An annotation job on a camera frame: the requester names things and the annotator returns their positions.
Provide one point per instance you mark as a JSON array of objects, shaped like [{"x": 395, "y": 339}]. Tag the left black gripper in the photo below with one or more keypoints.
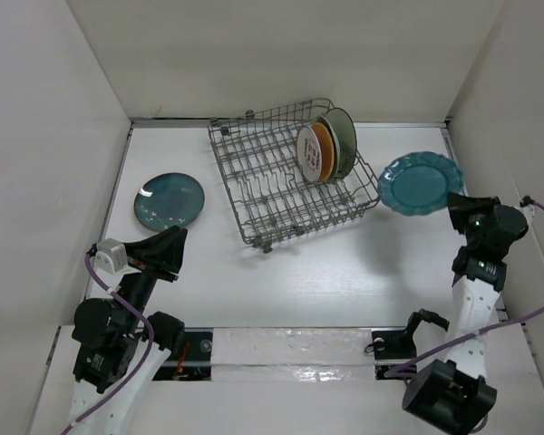
[{"x": 155, "y": 253}]

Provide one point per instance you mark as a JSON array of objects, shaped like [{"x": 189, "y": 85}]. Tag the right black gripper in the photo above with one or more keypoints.
[{"x": 460, "y": 204}]

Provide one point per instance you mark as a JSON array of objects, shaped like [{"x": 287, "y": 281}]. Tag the dark blue round plate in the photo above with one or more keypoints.
[{"x": 169, "y": 200}]

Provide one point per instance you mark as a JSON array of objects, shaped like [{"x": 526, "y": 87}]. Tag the teal scalloped plate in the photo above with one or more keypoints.
[{"x": 417, "y": 183}]

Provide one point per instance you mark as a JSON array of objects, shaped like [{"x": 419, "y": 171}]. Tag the orange woven round plate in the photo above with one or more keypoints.
[{"x": 327, "y": 150}]

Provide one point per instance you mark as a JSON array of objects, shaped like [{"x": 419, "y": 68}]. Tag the white plate red characters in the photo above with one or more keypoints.
[{"x": 308, "y": 154}]

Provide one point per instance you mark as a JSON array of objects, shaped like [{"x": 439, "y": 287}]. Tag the light green floral plate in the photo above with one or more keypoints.
[{"x": 336, "y": 171}]

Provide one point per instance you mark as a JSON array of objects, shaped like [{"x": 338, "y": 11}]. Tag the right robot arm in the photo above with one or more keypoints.
[{"x": 451, "y": 393}]

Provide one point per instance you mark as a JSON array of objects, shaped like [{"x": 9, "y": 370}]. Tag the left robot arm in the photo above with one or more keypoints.
[{"x": 121, "y": 349}]

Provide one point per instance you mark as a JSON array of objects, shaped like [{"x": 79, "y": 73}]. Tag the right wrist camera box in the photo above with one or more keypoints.
[{"x": 528, "y": 209}]

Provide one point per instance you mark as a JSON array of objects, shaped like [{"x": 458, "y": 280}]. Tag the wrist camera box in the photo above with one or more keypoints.
[
  {"x": 111, "y": 256},
  {"x": 528, "y": 209}
]

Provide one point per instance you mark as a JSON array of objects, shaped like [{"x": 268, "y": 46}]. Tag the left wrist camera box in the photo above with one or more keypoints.
[{"x": 111, "y": 256}]

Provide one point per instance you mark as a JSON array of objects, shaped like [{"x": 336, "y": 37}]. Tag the white foam front rail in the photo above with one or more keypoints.
[{"x": 291, "y": 355}]

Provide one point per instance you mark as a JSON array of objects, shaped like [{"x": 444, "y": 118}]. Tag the grey wire dish rack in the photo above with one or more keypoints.
[{"x": 270, "y": 199}]

